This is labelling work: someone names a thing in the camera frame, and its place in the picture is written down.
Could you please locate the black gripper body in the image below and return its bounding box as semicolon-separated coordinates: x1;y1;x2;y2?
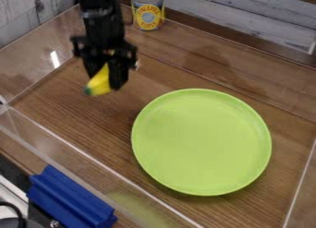
71;36;137;69

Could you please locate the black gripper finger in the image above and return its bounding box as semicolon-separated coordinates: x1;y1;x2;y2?
108;55;130;90
83;55;109;78

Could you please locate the yellow toy banana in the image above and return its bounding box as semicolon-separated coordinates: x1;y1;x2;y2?
85;61;112;96

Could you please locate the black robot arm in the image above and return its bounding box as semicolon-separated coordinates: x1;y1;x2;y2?
71;0;138;93

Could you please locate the green round plate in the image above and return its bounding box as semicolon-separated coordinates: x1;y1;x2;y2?
132;89;272;196

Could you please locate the yellow labelled tin can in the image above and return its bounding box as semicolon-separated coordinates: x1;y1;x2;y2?
132;0;166;31

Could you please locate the blue plastic clamp block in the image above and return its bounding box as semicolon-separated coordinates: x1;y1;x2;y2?
27;165;120;228

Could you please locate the clear acrylic front wall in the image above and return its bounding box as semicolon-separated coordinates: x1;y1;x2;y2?
0;97;203;228

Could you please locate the black cable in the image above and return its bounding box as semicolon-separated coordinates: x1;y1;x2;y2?
0;201;29;228

